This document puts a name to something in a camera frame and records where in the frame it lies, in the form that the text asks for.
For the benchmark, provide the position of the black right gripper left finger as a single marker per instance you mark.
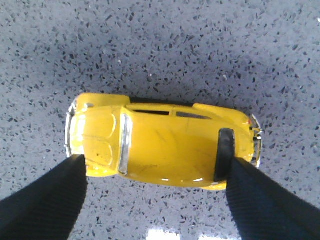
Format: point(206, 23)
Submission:
point(48, 208)

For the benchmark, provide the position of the yellow toy beetle car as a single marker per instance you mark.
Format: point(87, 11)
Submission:
point(188, 146)

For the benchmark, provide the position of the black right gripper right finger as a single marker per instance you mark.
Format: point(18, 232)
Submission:
point(264, 210)

